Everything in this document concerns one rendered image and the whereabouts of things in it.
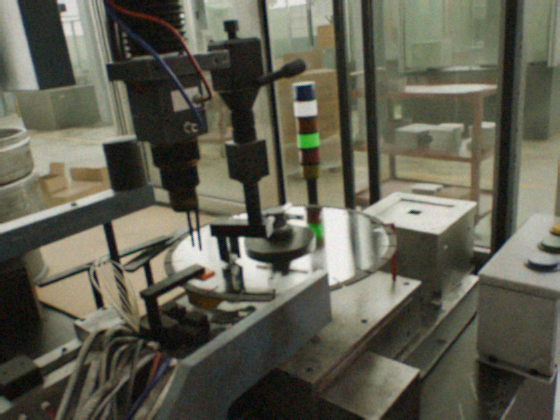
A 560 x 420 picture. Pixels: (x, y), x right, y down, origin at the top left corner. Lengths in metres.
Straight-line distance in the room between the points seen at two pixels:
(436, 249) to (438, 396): 0.27
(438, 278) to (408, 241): 0.08
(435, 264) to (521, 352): 0.21
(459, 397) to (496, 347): 0.10
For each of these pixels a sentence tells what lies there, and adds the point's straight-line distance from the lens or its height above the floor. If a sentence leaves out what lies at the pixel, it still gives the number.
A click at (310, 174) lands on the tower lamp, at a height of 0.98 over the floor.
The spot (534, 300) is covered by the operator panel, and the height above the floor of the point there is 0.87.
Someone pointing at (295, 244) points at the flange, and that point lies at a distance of 0.74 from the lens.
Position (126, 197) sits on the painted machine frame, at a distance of 0.82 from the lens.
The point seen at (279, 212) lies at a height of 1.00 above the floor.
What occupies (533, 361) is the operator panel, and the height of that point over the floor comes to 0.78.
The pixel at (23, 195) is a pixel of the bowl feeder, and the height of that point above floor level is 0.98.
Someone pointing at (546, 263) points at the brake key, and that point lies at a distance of 0.81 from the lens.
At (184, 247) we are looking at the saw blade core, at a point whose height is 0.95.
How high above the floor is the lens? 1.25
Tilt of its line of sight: 19 degrees down
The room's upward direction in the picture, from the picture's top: 6 degrees counter-clockwise
